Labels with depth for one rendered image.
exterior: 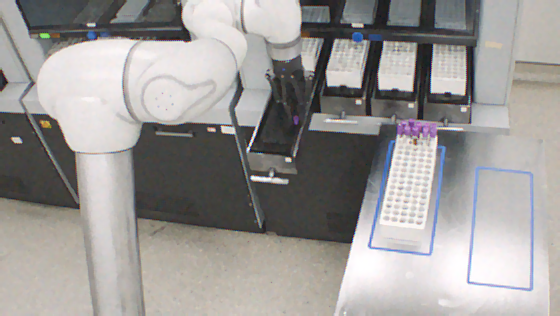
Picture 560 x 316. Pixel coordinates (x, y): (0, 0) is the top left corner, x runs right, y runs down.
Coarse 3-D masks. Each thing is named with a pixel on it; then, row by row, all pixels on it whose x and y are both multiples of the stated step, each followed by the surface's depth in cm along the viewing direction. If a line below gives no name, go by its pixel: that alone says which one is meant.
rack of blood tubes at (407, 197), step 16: (400, 144) 143; (400, 160) 139; (416, 160) 138; (432, 160) 137; (400, 176) 137; (416, 176) 135; (432, 176) 141; (400, 192) 133; (416, 192) 131; (384, 208) 130; (400, 208) 129; (416, 208) 129; (384, 224) 126; (400, 224) 126; (416, 224) 125; (384, 240) 130; (416, 240) 127
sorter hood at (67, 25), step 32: (32, 0) 179; (64, 0) 176; (96, 0) 173; (128, 0) 171; (160, 0) 168; (32, 32) 189; (64, 32) 185; (96, 32) 182; (128, 32) 179; (160, 32) 176
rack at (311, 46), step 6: (306, 42) 181; (312, 42) 181; (318, 42) 181; (306, 48) 180; (312, 48) 180; (318, 48) 186; (306, 54) 177; (312, 54) 176; (318, 54) 182; (306, 60) 176; (312, 60) 176; (306, 66) 177; (312, 66) 177
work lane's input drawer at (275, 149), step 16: (320, 64) 182; (304, 80) 178; (320, 80) 180; (272, 96) 173; (272, 112) 169; (256, 128) 165; (272, 128) 165; (288, 128) 164; (304, 128) 164; (256, 144) 159; (272, 144) 158; (288, 144) 157; (256, 160) 160; (272, 160) 158; (288, 160) 157; (256, 176) 159; (272, 176) 159
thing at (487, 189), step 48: (384, 144) 152; (480, 144) 147; (528, 144) 144; (384, 192) 141; (432, 192) 138; (480, 192) 136; (528, 192) 134; (432, 240) 129; (480, 240) 127; (528, 240) 124; (384, 288) 122; (432, 288) 120; (480, 288) 118; (528, 288) 116
